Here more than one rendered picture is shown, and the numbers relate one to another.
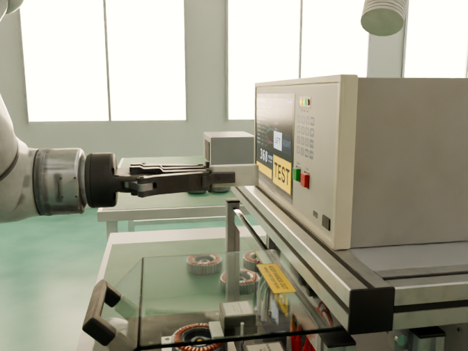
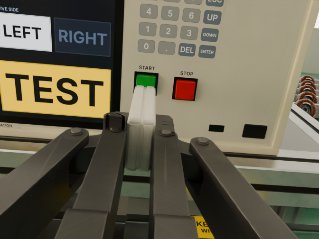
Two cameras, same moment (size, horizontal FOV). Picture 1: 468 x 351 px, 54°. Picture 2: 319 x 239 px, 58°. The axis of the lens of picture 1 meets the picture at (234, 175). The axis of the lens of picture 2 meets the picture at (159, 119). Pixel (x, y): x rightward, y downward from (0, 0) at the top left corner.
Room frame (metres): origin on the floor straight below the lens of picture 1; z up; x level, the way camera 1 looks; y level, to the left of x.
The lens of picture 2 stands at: (0.61, 0.17, 1.26)
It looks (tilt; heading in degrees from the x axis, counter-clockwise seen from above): 23 degrees down; 277
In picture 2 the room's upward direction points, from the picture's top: 6 degrees clockwise
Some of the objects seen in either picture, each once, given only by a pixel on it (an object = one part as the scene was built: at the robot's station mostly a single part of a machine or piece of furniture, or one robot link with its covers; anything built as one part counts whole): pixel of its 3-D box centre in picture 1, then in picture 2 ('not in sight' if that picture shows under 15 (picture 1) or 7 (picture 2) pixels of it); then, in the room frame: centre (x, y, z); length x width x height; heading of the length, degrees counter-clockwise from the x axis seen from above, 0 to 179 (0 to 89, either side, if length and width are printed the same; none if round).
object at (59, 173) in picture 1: (65, 181); not in sight; (0.60, 0.23, 1.18); 0.09 x 0.06 x 0.09; 10
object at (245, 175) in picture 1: (234, 175); (147, 123); (0.64, 0.00, 1.18); 0.07 x 0.01 x 0.03; 100
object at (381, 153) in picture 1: (395, 142); (104, 22); (0.76, -0.27, 1.22); 0.44 x 0.39 x 0.20; 10
